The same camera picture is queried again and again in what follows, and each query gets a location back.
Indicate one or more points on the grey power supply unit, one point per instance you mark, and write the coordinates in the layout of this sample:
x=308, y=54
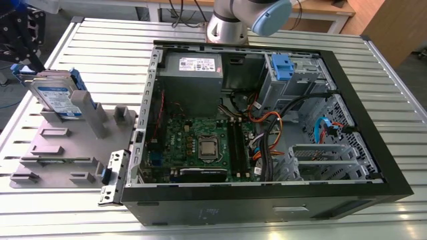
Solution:
x=189, y=95

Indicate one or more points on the hard disk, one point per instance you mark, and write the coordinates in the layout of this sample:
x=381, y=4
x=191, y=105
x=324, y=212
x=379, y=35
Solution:
x=54, y=97

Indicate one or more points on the black RAM slot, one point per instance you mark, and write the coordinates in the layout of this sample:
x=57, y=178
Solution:
x=233, y=147
x=243, y=147

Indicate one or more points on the black PC case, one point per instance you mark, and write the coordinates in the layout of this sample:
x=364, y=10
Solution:
x=233, y=205

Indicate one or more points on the wooden desk with white frame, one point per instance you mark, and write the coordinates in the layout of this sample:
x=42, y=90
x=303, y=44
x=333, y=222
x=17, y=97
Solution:
x=333, y=7

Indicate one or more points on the brown wooden cabinet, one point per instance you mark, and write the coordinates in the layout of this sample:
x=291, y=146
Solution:
x=393, y=25

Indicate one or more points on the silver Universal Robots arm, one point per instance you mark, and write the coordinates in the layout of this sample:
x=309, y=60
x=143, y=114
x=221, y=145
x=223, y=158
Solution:
x=227, y=27

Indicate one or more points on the metal expansion slot bracket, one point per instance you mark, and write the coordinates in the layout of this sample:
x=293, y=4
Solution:
x=116, y=175

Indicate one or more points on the metal optical drive cage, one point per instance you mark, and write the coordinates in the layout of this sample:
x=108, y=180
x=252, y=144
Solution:
x=293, y=85

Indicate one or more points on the green motherboard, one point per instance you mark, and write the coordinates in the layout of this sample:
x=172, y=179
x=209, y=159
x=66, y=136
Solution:
x=180, y=130

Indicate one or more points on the blue plastic drive latch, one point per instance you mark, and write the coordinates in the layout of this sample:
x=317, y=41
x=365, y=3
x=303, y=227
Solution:
x=281, y=67

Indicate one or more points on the metal disk bay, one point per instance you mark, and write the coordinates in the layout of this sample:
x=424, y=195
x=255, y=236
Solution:
x=320, y=162

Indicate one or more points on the black graphics card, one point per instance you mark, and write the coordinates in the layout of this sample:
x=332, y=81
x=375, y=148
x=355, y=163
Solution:
x=200, y=175

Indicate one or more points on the grey parts rack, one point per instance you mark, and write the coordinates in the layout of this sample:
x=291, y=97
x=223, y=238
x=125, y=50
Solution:
x=76, y=150

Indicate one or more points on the white metal desk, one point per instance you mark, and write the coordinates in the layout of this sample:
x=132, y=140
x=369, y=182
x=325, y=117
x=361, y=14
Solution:
x=151, y=13

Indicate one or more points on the green RAM stick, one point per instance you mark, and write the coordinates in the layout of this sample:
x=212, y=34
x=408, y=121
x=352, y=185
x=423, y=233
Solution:
x=53, y=161

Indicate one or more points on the silver CPU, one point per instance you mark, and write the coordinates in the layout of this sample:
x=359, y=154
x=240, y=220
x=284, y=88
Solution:
x=208, y=147

